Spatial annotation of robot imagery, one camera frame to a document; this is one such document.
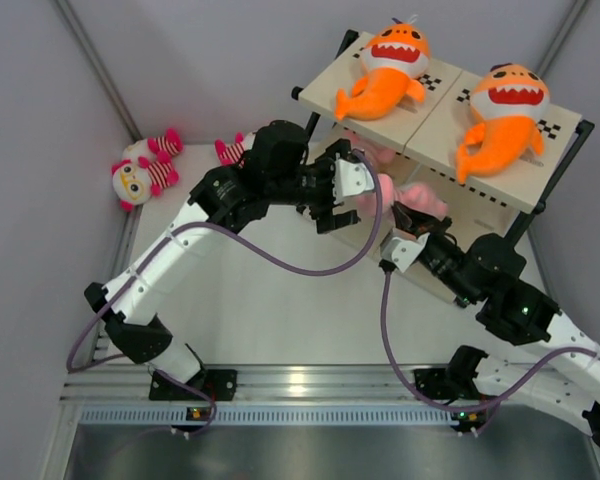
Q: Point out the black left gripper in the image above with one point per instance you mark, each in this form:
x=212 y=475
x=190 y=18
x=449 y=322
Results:
x=322 y=215

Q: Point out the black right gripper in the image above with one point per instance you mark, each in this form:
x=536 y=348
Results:
x=419 y=222

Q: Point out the pink striped plush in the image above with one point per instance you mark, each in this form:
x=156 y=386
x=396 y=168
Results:
x=378 y=154
x=416 y=196

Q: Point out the white plush glasses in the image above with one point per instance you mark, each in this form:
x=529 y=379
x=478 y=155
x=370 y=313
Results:
x=229 y=154
x=135 y=182

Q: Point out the orange shark plush back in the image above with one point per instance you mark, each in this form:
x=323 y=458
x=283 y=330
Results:
x=393 y=62

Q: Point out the orange shark plush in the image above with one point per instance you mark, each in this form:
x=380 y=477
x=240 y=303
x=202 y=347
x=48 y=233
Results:
x=393 y=62
x=507 y=105

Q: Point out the orange shark plush front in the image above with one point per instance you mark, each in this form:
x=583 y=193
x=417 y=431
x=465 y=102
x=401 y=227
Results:
x=507 y=105

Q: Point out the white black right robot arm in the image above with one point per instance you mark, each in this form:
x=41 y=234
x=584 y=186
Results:
x=564 y=381

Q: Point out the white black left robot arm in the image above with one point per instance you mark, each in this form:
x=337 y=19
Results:
x=274 y=170

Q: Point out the beige three-tier shelf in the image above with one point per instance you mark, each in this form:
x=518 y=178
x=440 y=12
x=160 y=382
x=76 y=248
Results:
x=425 y=137

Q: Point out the white plush corner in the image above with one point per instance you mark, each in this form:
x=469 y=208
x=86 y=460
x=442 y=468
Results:
x=169 y=143

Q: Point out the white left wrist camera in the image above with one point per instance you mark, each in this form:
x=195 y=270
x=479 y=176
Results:
x=351 y=179

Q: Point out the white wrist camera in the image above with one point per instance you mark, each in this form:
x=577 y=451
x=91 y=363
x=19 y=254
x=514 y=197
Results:
x=351 y=179
x=402 y=252

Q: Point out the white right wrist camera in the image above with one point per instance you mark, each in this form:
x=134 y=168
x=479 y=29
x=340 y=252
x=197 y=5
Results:
x=402 y=252

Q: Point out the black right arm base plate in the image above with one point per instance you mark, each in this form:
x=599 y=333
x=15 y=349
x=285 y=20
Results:
x=439 y=384

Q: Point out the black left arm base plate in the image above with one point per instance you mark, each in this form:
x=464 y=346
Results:
x=217 y=384

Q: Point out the aluminium mounting rail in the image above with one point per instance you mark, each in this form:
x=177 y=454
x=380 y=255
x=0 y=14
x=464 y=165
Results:
x=267 y=383

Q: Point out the grey slotted cable duct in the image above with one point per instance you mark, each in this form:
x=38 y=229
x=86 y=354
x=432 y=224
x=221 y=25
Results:
x=255 y=415

